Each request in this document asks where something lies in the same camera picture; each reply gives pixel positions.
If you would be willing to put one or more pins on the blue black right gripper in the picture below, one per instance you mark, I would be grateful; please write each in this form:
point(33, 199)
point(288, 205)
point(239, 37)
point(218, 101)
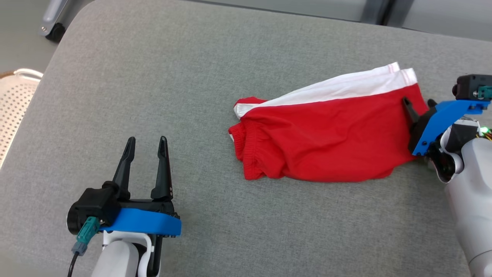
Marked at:
point(434, 123)

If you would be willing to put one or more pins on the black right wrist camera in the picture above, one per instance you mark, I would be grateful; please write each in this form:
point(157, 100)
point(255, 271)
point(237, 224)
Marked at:
point(467, 86)

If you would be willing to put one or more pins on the grey fabric sofa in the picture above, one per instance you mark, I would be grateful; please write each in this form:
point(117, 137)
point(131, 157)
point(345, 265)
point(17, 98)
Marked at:
point(173, 77)

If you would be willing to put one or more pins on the grey caster leg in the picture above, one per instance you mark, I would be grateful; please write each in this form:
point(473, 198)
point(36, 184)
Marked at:
point(54, 11)

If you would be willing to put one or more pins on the teal left camera connector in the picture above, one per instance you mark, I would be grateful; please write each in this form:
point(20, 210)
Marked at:
point(86, 234)

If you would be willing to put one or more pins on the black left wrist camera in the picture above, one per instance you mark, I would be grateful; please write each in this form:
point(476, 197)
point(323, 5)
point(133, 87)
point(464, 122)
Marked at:
point(94, 204)

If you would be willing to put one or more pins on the grey metal partition post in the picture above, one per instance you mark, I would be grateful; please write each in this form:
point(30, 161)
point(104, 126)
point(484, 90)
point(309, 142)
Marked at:
point(384, 11)

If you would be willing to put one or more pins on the white perforated laundry basket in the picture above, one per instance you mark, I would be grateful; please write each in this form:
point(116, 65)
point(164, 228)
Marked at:
point(13, 111)

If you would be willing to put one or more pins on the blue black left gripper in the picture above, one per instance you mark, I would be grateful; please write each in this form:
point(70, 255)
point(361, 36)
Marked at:
point(150, 221)

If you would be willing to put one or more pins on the black caster wheel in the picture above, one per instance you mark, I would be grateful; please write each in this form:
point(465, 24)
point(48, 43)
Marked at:
point(56, 32)

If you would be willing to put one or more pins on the teal right camera connector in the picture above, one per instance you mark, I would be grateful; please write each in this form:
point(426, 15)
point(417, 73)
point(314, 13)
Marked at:
point(485, 92)

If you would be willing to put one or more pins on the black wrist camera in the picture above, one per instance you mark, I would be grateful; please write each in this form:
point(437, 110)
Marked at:
point(467, 86)
point(94, 204)

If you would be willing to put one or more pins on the teal camera connector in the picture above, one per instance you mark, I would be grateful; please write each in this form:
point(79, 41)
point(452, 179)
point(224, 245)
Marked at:
point(485, 92)
point(86, 234)

